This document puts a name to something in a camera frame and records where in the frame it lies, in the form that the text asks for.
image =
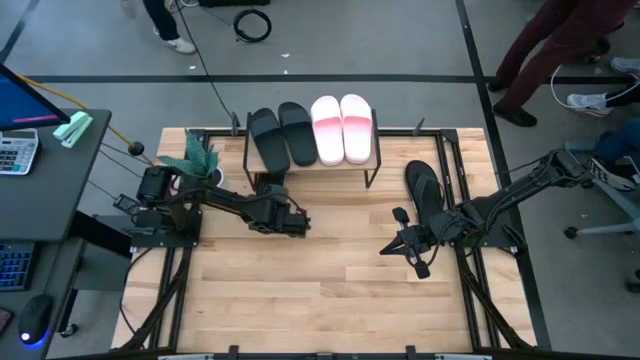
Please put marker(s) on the black flip-flop sandal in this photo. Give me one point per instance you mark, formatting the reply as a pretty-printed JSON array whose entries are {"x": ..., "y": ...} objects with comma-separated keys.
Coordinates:
[{"x": 425, "y": 190}]

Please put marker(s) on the grey office chair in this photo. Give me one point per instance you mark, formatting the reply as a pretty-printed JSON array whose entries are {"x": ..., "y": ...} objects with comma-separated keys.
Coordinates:
[{"x": 617, "y": 200}]

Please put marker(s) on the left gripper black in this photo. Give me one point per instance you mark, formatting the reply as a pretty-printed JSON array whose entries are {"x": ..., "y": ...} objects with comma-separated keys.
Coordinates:
[{"x": 282, "y": 220}]

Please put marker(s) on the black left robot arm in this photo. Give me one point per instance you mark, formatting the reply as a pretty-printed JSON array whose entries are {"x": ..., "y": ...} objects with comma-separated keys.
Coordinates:
[{"x": 225, "y": 202}]

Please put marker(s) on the black power adapter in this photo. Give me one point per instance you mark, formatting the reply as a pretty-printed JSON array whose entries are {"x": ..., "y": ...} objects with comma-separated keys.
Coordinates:
[{"x": 129, "y": 205}]

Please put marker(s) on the green plant in white pot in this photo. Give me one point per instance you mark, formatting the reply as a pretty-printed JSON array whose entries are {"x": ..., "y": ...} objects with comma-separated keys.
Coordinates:
[{"x": 197, "y": 155}]

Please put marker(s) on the wooden shelf black metal legs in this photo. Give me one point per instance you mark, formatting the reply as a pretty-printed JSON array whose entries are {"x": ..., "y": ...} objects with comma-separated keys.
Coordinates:
[{"x": 350, "y": 168}]

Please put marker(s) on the person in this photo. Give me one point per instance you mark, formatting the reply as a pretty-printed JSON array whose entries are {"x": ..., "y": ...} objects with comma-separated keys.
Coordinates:
[
  {"x": 550, "y": 40},
  {"x": 162, "y": 20}
]

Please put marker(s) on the grey lower desk shelf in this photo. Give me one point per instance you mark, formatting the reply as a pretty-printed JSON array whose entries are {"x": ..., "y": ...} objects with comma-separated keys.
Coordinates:
[{"x": 60, "y": 280}]

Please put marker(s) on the black computer mouse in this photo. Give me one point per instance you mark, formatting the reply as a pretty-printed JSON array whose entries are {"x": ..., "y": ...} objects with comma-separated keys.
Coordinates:
[{"x": 36, "y": 317}]

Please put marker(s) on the black metal table frame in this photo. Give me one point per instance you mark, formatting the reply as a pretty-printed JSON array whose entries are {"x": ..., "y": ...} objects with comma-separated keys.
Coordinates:
[{"x": 400, "y": 133}]

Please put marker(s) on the person's shoe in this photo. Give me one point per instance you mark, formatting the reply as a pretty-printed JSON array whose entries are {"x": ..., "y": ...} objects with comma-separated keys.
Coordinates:
[
  {"x": 590, "y": 104},
  {"x": 627, "y": 65},
  {"x": 612, "y": 175}
]

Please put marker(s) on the mint green stapler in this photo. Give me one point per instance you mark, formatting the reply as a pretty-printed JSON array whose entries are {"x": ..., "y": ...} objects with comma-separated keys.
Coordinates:
[{"x": 74, "y": 129}]

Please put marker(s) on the black box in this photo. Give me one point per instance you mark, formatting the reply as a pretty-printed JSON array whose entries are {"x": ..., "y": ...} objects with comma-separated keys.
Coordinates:
[{"x": 235, "y": 2}]

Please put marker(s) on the black clamp bracket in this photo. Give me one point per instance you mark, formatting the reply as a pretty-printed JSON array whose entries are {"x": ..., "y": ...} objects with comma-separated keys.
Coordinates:
[
  {"x": 233, "y": 351},
  {"x": 411, "y": 351},
  {"x": 235, "y": 125}
]

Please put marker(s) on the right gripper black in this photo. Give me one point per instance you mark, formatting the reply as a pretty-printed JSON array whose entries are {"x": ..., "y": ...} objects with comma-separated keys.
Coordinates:
[{"x": 430, "y": 232}]

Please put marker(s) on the black round knob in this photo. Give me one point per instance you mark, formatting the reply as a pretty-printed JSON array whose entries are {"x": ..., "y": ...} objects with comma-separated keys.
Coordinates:
[{"x": 136, "y": 148}]

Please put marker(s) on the computer monitor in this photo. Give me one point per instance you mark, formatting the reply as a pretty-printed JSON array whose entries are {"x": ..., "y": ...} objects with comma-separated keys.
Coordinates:
[{"x": 20, "y": 100}]

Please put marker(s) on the grey calculator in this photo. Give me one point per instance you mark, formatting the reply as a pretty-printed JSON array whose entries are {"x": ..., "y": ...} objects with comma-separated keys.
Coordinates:
[{"x": 15, "y": 150}]

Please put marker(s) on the pink slide sandal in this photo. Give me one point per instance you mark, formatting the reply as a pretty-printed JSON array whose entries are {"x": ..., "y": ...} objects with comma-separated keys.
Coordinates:
[
  {"x": 356, "y": 132},
  {"x": 327, "y": 135}
]

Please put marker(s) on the black desk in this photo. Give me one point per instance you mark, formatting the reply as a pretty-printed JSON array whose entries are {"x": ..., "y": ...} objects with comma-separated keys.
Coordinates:
[{"x": 60, "y": 190}]

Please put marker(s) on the person's leg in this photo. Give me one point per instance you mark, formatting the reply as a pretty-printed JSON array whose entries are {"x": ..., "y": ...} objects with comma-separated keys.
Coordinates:
[{"x": 622, "y": 140}]

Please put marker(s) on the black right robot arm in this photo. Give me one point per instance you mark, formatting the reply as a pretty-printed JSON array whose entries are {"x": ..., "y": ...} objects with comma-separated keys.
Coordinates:
[{"x": 520, "y": 187}]

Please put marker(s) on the backlit black keyboard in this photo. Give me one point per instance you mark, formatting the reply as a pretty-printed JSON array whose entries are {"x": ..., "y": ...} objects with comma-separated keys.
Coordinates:
[{"x": 15, "y": 267}]

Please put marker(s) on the silver metal strip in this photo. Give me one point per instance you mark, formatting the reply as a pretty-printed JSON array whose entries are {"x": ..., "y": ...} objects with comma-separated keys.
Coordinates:
[
  {"x": 185, "y": 357},
  {"x": 462, "y": 357}
]

